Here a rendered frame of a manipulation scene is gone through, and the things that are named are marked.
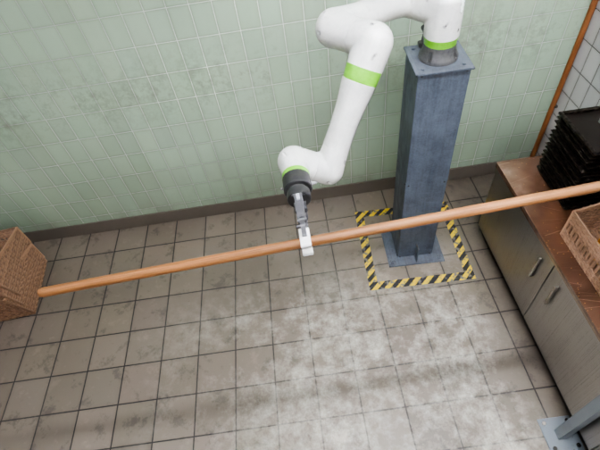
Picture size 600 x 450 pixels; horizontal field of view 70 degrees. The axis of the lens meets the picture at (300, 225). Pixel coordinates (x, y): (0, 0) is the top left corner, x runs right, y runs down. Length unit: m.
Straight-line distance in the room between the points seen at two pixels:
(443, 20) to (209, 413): 1.96
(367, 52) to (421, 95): 0.49
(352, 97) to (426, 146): 0.66
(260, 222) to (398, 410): 1.41
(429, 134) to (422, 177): 0.25
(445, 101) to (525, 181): 0.65
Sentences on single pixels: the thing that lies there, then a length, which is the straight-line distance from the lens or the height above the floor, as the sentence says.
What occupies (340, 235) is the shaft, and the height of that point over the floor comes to 1.15.
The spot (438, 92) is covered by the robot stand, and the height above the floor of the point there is 1.11.
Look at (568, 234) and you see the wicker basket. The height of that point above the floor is 0.62.
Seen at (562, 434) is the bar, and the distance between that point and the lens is 2.27.
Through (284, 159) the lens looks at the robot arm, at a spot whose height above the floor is 1.18.
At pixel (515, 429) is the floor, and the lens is 2.29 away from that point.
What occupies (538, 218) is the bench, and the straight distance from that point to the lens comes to 2.15.
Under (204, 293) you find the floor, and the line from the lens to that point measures 2.60.
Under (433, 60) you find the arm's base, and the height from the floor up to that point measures 1.22.
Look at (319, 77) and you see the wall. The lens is 2.34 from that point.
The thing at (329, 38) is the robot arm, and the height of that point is 1.44.
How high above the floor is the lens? 2.11
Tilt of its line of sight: 50 degrees down
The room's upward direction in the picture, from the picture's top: 10 degrees counter-clockwise
